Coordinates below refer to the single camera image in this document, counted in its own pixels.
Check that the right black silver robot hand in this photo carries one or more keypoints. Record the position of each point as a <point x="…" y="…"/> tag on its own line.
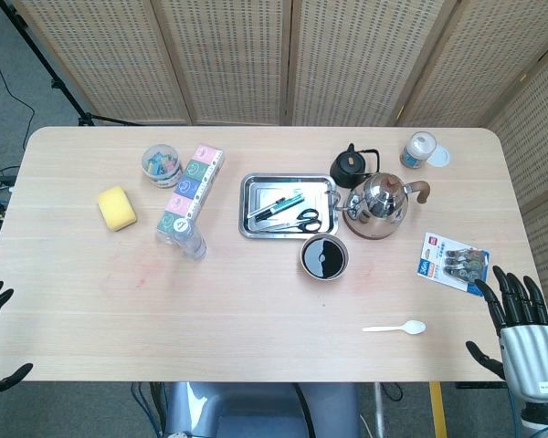
<point x="527" y="356"/>

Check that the white plastic spoon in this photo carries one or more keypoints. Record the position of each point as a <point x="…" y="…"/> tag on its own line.
<point x="413" y="327"/>

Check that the correction tape blister pack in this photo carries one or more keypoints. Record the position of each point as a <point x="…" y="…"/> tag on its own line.
<point x="452" y="262"/>

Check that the yellow sponge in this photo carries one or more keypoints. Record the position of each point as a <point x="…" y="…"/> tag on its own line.
<point x="116" y="207"/>

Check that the silver table leg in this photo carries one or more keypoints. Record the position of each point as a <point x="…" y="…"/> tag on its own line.
<point x="380" y="410"/>

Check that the clear plastic water bottle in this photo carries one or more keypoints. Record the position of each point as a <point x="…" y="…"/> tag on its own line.
<point x="189" y="239"/>

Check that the clear jar of binder clips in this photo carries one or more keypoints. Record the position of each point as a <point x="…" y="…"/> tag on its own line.
<point x="161" y="166"/>

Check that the white round lid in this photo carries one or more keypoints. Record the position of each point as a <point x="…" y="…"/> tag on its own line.
<point x="442" y="156"/>

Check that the black tripod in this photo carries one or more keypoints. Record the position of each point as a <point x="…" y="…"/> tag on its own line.
<point x="57" y="84"/>

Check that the long colourful printed box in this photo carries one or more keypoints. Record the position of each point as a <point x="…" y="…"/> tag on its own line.
<point x="189" y="187"/>

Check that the white jar blue label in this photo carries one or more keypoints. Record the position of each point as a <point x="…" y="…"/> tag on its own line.
<point x="415" y="153"/>

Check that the small black teapot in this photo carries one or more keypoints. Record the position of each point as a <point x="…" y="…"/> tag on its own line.
<point x="347" y="166"/>

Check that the stainless steel tray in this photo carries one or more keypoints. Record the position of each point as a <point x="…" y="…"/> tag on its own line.
<point x="249" y="228"/>

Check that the grey robot torso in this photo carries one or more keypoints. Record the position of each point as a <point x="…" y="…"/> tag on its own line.
<point x="256" y="410"/>

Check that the thin black pen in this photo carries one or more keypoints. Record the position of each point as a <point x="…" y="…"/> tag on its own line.
<point x="267" y="208"/>

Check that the woven folding screen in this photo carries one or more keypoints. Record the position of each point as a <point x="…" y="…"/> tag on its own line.
<point x="233" y="59"/>

